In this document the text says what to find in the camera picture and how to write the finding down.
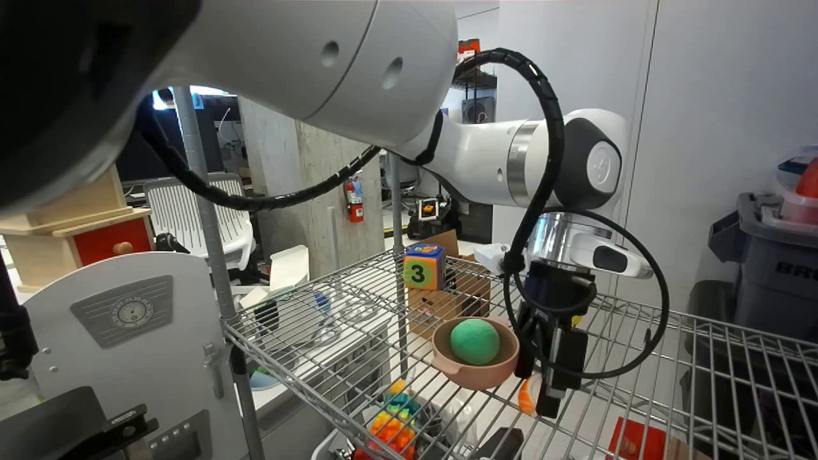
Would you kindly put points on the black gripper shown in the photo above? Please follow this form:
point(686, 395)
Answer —
point(550, 297)

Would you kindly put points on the white and orange object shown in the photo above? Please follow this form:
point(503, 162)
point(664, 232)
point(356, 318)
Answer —
point(525, 398)

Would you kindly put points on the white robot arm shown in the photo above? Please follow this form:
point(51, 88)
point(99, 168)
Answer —
point(72, 75)

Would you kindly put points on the red box below shelf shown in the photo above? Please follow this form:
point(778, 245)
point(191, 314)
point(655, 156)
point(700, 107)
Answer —
point(635, 439)

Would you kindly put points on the pink bowl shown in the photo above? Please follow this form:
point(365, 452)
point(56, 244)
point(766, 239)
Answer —
point(476, 377)

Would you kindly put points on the green ball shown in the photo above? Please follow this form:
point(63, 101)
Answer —
point(475, 341)

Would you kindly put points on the cardboard box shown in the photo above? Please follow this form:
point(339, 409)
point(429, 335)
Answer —
point(467, 289)

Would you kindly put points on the colourful number cube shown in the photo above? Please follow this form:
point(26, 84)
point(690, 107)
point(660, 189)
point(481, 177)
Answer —
point(424, 266)

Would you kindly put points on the colourful stacked toy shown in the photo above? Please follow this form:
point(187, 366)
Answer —
point(398, 419)

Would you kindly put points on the grey plastic bin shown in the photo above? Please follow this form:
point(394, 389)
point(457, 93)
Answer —
point(778, 266)

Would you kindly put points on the red fire extinguisher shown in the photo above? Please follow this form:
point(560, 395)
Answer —
point(353, 199)

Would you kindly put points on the white toy kitchen panel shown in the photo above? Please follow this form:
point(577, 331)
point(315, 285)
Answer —
point(145, 331)

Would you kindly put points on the wooden toy house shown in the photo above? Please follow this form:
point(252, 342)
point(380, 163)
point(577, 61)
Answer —
point(81, 228)

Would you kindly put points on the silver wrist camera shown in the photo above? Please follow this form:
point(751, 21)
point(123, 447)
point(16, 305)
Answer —
point(567, 241)

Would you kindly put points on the metal wire shelf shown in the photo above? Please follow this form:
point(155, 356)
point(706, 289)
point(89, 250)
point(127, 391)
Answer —
point(719, 391)

